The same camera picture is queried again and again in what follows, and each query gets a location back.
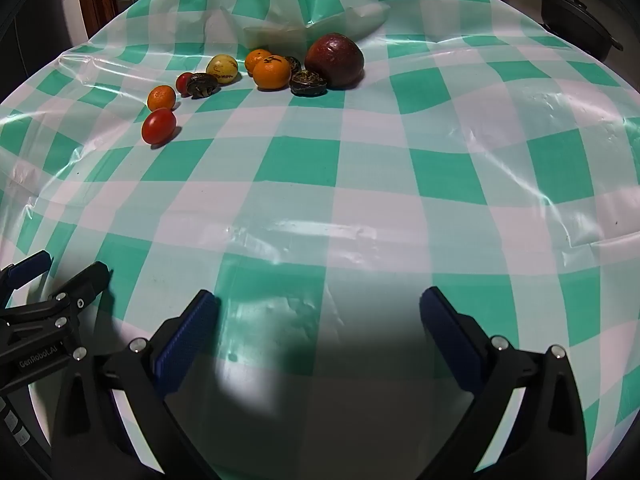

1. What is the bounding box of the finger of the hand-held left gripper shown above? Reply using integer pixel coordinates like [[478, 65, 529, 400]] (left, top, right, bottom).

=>
[[0, 261, 112, 357], [0, 250, 54, 307]]

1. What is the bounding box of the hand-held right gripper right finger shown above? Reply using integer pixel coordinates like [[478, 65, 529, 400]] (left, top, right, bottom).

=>
[[419, 286, 587, 480]]

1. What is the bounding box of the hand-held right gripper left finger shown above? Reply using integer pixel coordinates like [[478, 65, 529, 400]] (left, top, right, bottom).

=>
[[52, 289, 221, 480]]

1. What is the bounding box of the red oval tomato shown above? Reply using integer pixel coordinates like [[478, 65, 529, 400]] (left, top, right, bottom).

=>
[[141, 108, 177, 145]]

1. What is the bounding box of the small round orange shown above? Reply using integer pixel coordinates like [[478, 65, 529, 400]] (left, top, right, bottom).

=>
[[147, 85, 177, 112]]

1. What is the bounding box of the yellow round fruit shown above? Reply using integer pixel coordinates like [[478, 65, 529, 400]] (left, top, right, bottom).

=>
[[206, 55, 240, 85]]

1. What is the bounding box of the green white checked tablecloth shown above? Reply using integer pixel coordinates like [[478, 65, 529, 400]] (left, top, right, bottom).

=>
[[0, 0, 640, 480]]

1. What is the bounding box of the large mandarin orange with stem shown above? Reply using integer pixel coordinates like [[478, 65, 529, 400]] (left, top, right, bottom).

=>
[[251, 55, 292, 92]]

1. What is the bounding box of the large dark red fruit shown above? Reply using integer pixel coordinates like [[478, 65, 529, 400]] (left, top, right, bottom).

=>
[[304, 33, 365, 89]]

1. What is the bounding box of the black cast iron pot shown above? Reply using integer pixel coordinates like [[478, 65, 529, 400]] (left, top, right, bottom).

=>
[[532, 0, 623, 61]]

